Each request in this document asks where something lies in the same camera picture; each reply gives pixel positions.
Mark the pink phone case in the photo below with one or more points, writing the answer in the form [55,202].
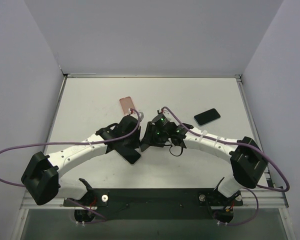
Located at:
[127,106]

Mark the teal phone black screen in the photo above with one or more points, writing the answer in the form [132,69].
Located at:
[207,116]

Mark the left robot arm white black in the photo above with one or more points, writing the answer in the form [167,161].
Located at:
[42,176]

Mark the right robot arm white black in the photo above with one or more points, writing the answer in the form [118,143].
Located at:
[244,156]

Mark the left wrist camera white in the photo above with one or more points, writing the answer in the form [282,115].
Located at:
[136,114]

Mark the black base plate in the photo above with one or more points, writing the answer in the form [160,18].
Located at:
[151,203]

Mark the aluminium front rail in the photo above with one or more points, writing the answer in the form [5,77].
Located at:
[266,200]

